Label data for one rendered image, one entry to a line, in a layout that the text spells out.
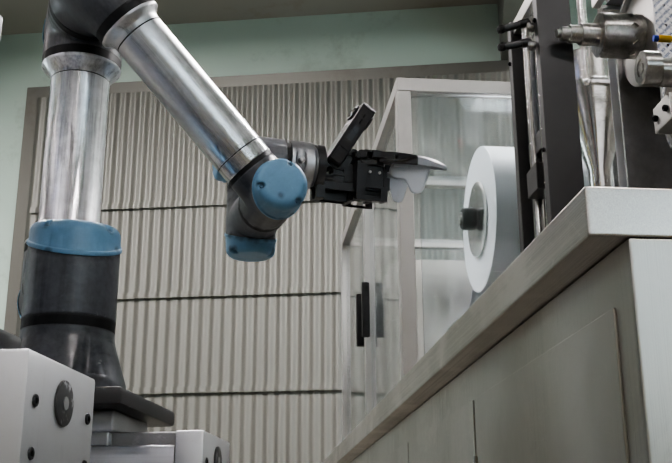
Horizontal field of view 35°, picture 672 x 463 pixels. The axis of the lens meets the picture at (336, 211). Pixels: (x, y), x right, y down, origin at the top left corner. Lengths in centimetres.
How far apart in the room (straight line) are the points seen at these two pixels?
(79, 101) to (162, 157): 371
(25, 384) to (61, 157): 81
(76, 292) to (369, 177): 54
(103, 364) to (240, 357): 360
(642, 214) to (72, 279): 75
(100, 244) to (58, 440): 57
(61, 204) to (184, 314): 351
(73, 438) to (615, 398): 41
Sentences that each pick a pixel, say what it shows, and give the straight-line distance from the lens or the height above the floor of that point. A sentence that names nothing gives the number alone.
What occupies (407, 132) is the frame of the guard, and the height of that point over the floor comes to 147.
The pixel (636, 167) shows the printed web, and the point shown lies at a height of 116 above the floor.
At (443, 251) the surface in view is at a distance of 214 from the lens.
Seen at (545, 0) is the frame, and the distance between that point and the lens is 158.
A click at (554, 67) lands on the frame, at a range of 153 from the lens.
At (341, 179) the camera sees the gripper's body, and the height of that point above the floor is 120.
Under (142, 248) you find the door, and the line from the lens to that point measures 514.
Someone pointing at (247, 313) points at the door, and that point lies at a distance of 493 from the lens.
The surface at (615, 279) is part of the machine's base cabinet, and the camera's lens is 83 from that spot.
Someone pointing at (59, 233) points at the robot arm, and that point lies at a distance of 134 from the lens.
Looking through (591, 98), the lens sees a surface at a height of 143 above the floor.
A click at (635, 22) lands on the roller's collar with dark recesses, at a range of 154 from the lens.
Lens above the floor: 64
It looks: 18 degrees up
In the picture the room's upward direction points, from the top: straight up
